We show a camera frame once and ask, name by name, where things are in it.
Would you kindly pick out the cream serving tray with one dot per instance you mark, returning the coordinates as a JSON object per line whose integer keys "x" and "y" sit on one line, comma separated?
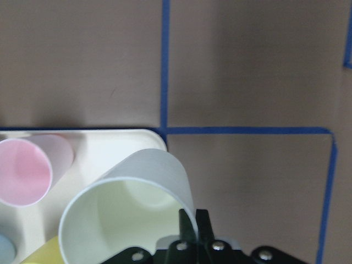
{"x": 96, "y": 151}

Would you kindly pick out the yellow plastic cup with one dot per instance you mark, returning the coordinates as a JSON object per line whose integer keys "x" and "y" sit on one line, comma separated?
{"x": 48, "y": 253}

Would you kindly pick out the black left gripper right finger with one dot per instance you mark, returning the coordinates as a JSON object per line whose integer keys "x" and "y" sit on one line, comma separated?
{"x": 205, "y": 231}

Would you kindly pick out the pink plastic cup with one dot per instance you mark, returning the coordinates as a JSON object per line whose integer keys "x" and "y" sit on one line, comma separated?
{"x": 31, "y": 166}

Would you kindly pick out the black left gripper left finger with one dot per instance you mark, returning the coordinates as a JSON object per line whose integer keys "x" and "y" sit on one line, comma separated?
{"x": 187, "y": 233}

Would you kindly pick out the light blue plastic cup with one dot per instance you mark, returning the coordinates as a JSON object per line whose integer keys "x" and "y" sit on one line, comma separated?
{"x": 7, "y": 250}

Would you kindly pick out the white plastic cup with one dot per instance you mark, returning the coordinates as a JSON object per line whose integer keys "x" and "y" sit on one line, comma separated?
{"x": 135, "y": 203}

